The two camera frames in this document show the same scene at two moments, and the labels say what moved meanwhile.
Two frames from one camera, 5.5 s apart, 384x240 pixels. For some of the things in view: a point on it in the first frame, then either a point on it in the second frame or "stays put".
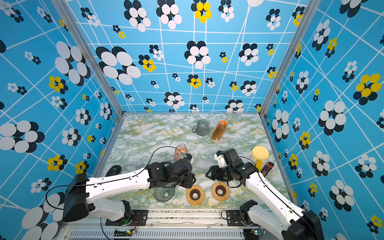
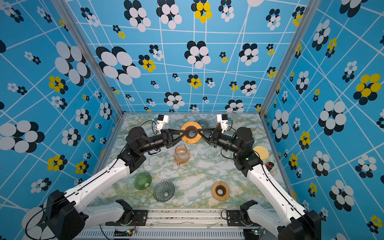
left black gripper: x=191 y=181 to x=166 y=137
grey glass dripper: x=163 y=194 stays put
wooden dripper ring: x=195 y=195 to x=191 y=135
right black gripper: x=215 y=173 to x=217 y=134
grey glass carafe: x=202 y=128 stays put
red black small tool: x=266 y=168 stays put
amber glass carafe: x=180 y=152 stays put
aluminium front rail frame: x=169 y=225 stays put
